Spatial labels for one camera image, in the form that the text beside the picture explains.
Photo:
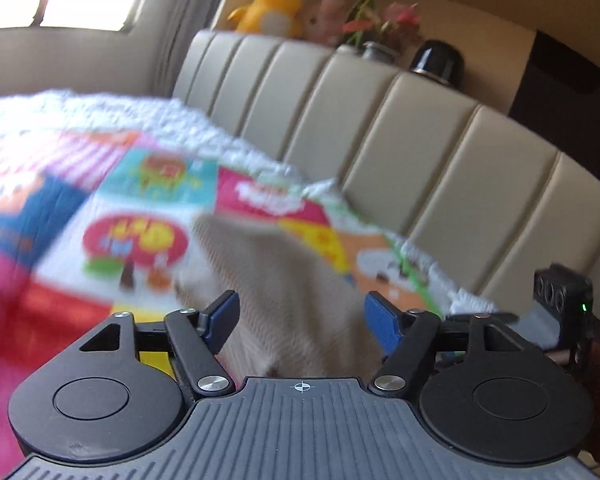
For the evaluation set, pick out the black round pot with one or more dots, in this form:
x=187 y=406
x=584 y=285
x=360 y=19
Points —
x=437 y=62

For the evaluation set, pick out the colourful cartoon bedspread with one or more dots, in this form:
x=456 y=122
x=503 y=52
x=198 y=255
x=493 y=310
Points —
x=130 y=115

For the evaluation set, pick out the dark wooden cabinet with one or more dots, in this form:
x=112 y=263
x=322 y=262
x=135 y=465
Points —
x=570 y=85

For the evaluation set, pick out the metal vase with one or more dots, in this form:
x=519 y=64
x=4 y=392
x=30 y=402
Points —
x=377 y=51

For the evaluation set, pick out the pink plush toy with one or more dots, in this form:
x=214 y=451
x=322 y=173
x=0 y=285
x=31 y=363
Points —
x=322 y=20

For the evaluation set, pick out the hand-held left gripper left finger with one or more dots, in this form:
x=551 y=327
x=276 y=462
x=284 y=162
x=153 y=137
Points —
x=225 y=315

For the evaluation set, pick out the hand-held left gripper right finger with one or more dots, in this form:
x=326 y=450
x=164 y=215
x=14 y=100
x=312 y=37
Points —
x=384 y=320

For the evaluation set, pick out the yellow plush duck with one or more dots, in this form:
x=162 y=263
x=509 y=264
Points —
x=270 y=7

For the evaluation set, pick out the beige curtain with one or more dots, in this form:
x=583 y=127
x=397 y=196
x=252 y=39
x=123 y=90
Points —
x=190 y=15

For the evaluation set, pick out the pink artificial flowers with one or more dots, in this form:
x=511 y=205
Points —
x=380 y=20

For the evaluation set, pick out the colourful cartoon printed blanket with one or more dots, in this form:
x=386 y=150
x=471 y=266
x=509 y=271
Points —
x=55 y=220

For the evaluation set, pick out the beige padded headboard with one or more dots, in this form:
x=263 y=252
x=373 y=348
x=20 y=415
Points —
x=380 y=125

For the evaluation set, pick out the striped beige knit garment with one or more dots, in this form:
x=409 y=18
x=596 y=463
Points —
x=280 y=280

